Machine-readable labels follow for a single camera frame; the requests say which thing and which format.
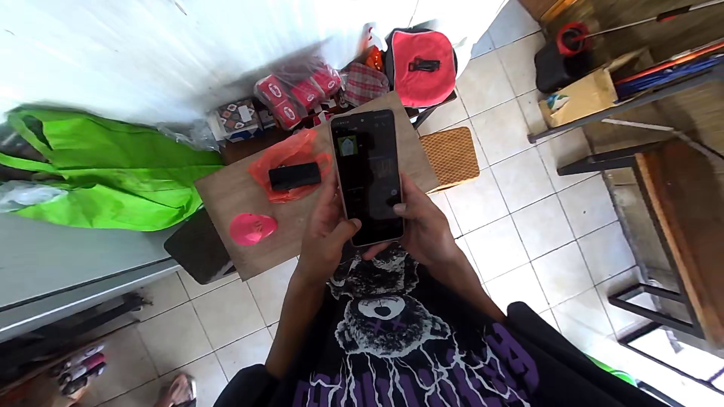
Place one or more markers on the person's left forearm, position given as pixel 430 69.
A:
pixel 294 325

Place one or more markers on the pink packets in clear plastic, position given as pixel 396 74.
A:
pixel 285 93

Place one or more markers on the black bucket with red top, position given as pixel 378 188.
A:
pixel 551 70

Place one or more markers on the person's left fingers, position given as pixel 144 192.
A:
pixel 331 199

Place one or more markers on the pink round cap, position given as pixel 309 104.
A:
pixel 249 229

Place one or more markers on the pile of shoes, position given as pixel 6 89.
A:
pixel 80 370

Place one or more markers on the person's left hand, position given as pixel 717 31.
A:
pixel 317 254

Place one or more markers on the woven brown stool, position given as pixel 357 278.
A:
pixel 452 155

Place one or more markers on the metal-framed shelf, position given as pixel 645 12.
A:
pixel 611 111

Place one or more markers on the small wooden table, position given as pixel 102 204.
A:
pixel 294 226

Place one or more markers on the orange plastic packet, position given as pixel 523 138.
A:
pixel 374 58

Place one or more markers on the brown cardboard box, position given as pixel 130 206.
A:
pixel 585 96

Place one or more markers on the person's left thumb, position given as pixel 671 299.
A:
pixel 346 229

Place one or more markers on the large black smartphone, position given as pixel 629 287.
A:
pixel 370 181

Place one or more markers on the small black rectangular device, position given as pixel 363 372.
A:
pixel 294 176

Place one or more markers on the pink and black bag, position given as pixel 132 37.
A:
pixel 424 85

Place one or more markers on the wooden bench with metal frame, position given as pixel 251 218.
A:
pixel 679 226

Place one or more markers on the person's right hand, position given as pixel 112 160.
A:
pixel 430 240

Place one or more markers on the person's right fingers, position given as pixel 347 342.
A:
pixel 413 192

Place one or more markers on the bright green bag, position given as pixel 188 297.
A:
pixel 124 169

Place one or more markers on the white translucent plastic bag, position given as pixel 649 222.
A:
pixel 28 196

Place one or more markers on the person's body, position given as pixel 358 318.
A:
pixel 396 362

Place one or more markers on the person's right little finger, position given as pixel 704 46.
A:
pixel 375 250

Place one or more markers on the crumpled clear plastic bag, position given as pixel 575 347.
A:
pixel 189 134

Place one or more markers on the dark grey stool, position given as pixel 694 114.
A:
pixel 198 246

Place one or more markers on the person's right thumb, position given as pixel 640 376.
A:
pixel 412 211

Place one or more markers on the person's right forearm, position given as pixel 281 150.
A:
pixel 472 288

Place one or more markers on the patterned cardboard box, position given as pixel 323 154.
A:
pixel 237 117

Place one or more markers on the red plastic bag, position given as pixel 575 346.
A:
pixel 266 167

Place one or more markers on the red plaid cloth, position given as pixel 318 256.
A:
pixel 365 85

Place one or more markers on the green plastic object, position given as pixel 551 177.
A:
pixel 614 372

